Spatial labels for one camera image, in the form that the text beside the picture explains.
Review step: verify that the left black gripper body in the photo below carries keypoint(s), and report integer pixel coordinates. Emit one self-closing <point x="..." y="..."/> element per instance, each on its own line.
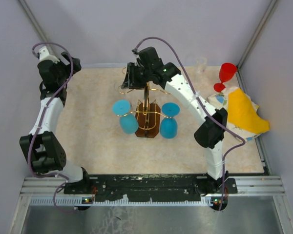
<point x="64" y="70"/>

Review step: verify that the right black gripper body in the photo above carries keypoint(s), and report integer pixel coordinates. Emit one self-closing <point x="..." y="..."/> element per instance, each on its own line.
<point x="141" y="76"/>

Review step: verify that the clear wine glass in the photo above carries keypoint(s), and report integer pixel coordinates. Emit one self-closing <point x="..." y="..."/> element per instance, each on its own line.
<point x="200" y="66"/>
<point x="118" y="87"/>

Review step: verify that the blue wine glass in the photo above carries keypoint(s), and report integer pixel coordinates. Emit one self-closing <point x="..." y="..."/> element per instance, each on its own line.
<point x="127" y="120"/>
<point x="169" y="126"/>

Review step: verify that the red plastic wine glass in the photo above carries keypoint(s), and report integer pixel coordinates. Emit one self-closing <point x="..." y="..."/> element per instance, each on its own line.
<point x="226" y="73"/>

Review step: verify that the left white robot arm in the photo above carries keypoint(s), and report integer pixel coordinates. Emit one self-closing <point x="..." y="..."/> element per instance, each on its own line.
<point x="43" y="152"/>

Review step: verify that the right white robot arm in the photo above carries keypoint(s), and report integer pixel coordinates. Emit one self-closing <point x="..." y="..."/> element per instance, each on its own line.
<point x="211" y="120"/>

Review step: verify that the patterned yellow cloth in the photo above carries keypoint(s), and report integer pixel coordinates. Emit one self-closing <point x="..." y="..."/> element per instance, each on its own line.
<point x="243" y="119"/>

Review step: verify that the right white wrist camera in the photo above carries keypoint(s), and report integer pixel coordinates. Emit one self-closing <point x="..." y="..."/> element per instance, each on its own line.
<point x="136" y="53"/>

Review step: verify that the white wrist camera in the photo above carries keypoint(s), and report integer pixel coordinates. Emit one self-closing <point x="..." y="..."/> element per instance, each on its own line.
<point x="136" y="53"/>
<point x="44" y="54"/>

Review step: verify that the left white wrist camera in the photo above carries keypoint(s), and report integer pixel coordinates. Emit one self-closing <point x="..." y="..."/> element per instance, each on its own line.
<point x="44" y="54"/>

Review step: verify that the gold wire glass rack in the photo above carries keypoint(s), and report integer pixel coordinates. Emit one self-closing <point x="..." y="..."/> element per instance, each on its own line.
<point x="148" y="115"/>

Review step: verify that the left aluminium corner post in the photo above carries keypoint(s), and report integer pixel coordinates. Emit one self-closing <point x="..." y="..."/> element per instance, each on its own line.
<point x="32" y="20"/>

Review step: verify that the aluminium corner post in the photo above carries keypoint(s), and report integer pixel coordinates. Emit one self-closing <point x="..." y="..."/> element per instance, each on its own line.
<point x="32" y="20"/>
<point x="273" y="4"/>

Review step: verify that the right aluminium corner post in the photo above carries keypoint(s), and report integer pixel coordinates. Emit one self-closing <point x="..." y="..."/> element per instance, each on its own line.
<point x="273" y="4"/>

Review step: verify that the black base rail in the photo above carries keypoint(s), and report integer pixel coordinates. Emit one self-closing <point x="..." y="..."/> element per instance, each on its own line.
<point x="148" y="190"/>

